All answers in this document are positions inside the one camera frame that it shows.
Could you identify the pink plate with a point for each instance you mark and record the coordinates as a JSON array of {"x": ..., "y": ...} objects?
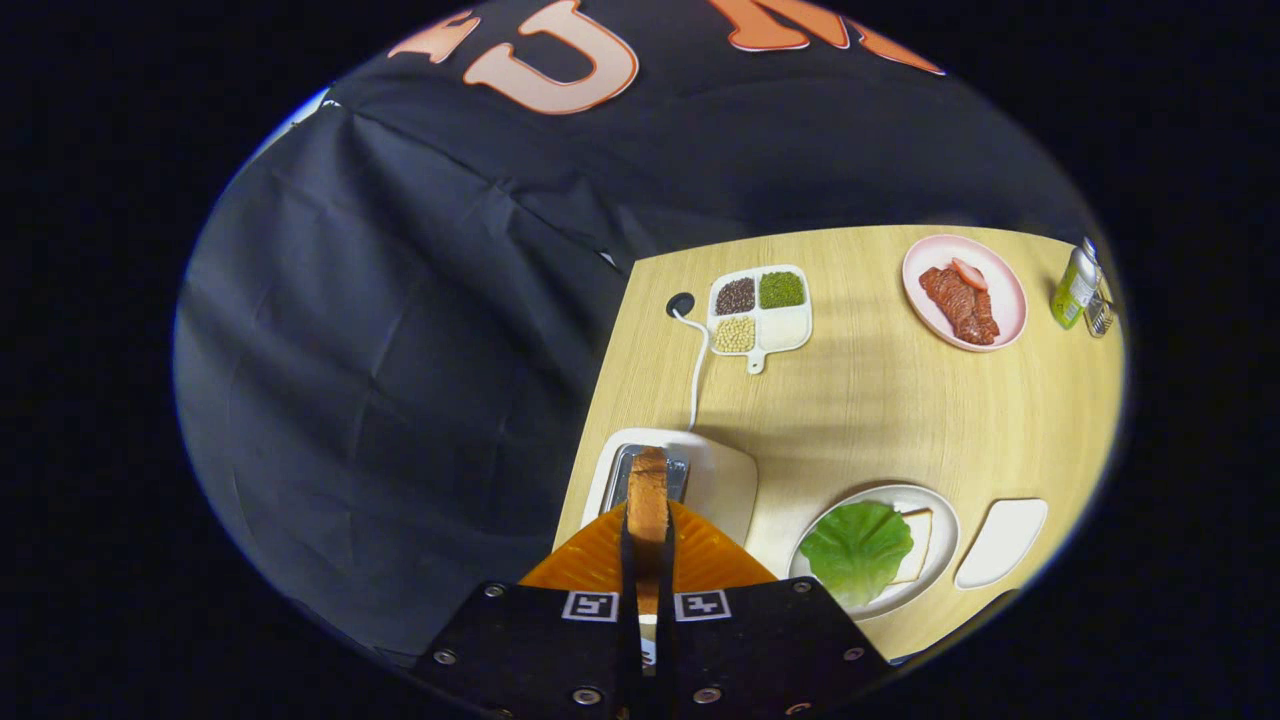
[{"x": 1005, "y": 300}]

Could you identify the brown meat slab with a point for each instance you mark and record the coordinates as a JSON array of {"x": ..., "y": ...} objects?
[{"x": 960, "y": 305}]

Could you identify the white divided bean tray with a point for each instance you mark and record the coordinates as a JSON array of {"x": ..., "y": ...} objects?
[{"x": 760, "y": 310}]

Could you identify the cream toaster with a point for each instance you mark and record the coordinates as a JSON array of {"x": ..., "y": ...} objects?
[{"x": 720, "y": 480}]

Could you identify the red sausage slice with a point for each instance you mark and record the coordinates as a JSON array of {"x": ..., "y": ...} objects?
[{"x": 970, "y": 273}]

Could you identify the green lettuce leaf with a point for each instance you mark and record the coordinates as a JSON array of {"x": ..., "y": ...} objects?
[{"x": 855, "y": 550}]

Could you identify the white bread slice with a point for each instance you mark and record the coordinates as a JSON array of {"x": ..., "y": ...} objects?
[{"x": 920, "y": 545}]

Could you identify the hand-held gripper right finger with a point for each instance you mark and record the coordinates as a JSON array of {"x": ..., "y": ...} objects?
[{"x": 666, "y": 575}]

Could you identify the silver bottle with green label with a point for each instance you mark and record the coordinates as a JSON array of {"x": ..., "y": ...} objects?
[{"x": 1074, "y": 288}]

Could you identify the grey round plate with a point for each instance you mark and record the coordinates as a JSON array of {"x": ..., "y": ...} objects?
[{"x": 945, "y": 545}]

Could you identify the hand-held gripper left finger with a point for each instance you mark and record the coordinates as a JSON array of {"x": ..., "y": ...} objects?
[{"x": 628, "y": 570}]

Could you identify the white oval plate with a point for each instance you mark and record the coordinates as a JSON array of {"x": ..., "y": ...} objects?
[{"x": 1000, "y": 540}]

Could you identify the toasted bread slice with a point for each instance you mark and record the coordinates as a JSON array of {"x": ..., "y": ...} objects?
[{"x": 648, "y": 500}]

